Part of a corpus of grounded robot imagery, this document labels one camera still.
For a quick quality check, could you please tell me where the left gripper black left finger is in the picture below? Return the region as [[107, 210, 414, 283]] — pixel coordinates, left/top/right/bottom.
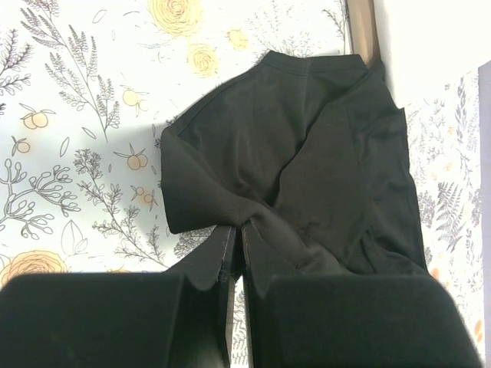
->
[[1, 226, 236, 367]]

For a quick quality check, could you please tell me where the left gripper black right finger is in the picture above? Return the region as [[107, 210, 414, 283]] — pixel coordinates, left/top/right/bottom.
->
[[242, 224, 481, 367]]

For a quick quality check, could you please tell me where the black t-shirt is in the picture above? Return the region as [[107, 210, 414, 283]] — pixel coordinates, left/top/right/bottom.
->
[[160, 51, 427, 274]]

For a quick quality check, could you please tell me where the floral patterned table mat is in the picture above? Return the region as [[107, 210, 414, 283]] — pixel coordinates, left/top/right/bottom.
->
[[1, 1, 490, 366]]

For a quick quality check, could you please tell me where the brown cardboard board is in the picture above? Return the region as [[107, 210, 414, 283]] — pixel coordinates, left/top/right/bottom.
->
[[346, 0, 381, 67]]

